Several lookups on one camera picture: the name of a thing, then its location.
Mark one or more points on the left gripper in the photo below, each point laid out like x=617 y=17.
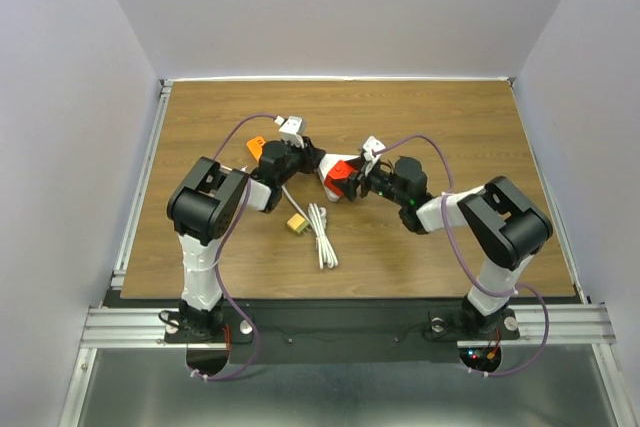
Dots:
x=309 y=155

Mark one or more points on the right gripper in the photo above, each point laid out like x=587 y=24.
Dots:
x=350 y=188

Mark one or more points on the red cube socket adapter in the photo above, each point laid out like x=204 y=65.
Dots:
x=339 y=171

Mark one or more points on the white triangular power strip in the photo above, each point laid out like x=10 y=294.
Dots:
x=326 y=164

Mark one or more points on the yellow plug adapter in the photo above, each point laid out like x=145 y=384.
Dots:
x=298 y=224

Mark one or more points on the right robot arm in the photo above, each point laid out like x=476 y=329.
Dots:
x=508 y=226

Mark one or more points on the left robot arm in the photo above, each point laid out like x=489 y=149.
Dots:
x=204 y=210

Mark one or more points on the orange power strip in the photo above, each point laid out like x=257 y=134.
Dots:
x=255 y=146

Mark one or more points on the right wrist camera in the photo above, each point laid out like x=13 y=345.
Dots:
x=371 y=152

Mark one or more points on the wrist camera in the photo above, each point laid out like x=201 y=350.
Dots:
x=291 y=130
x=371 y=152

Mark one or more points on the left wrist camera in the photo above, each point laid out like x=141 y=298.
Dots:
x=291 y=130

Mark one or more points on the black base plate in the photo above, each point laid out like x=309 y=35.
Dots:
x=318 y=331

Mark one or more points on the aluminium frame rail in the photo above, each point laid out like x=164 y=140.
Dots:
x=86 y=358

